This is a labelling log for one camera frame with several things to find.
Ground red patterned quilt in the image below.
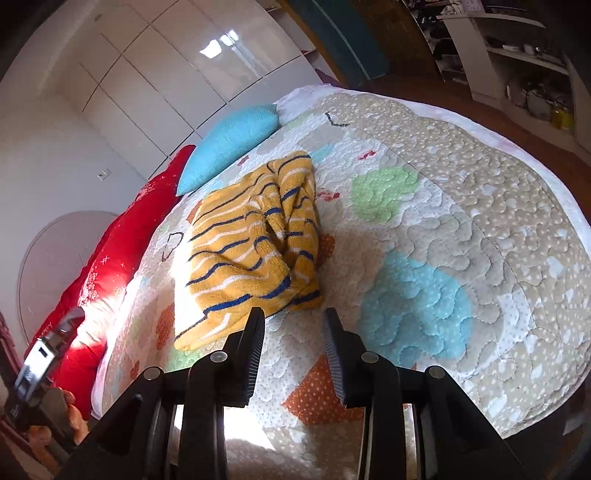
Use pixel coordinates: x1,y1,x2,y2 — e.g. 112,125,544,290
30,144,197,409

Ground turquoise knit pillow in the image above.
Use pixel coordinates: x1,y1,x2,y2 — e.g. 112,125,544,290
176,104,281,197

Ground dark teal door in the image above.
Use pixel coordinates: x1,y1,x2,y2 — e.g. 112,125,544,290
299,0,389,83

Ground brown wooden door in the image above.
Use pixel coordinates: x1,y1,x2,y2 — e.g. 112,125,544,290
351,0,440,80

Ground white glossy wardrobe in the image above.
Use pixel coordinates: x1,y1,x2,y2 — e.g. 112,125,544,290
78,0,325,161

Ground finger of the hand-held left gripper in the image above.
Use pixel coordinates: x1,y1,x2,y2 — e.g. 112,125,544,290
52,306,86,344

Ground yellow striped knit sweater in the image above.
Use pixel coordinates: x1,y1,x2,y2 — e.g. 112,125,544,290
174,151,324,353

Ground white open shelf unit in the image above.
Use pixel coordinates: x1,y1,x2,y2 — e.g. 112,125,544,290
435,0,591,154

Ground yellow bottle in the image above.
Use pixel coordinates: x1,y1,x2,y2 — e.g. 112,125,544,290
551,103,574,131

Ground pastel quilted bedspread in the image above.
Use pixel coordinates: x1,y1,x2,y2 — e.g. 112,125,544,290
90,84,591,480

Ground white round headboard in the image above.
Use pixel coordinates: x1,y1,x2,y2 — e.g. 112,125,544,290
17,210,119,343

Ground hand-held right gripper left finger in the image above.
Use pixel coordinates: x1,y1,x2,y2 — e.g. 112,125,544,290
68,307,267,480

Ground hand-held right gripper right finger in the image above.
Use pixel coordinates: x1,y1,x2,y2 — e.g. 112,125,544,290
323,308,528,480

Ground person's left hand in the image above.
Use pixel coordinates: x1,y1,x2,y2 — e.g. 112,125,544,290
25,389,90,468

